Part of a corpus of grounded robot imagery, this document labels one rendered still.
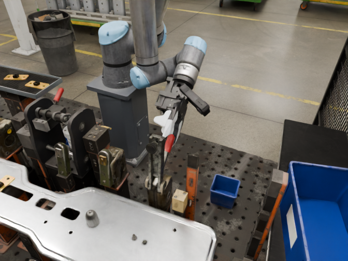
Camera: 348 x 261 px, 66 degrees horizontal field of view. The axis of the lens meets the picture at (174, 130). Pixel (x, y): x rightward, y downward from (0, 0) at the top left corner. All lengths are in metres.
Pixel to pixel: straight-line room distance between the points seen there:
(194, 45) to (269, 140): 1.91
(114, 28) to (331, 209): 0.91
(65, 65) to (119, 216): 3.16
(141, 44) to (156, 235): 0.55
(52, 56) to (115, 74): 2.68
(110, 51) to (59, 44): 2.63
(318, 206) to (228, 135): 1.85
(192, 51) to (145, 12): 0.18
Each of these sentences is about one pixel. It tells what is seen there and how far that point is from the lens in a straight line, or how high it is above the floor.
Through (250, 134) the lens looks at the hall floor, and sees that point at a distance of 2.69.
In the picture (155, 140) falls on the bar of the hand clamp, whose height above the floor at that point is 1.21.
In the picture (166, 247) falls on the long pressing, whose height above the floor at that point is 1.00.
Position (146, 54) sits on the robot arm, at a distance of 0.87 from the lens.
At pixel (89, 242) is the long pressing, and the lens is 0.77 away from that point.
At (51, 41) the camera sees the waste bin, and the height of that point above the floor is 0.47.
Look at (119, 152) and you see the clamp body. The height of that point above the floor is 1.07.
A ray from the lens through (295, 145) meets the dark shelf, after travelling 1.02.
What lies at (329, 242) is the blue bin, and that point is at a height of 1.03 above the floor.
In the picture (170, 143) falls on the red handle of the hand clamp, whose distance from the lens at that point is 0.78.
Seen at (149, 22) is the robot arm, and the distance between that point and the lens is 0.84.
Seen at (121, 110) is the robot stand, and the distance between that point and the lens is 1.15.
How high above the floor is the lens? 1.65
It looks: 39 degrees down
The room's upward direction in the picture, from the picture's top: straight up
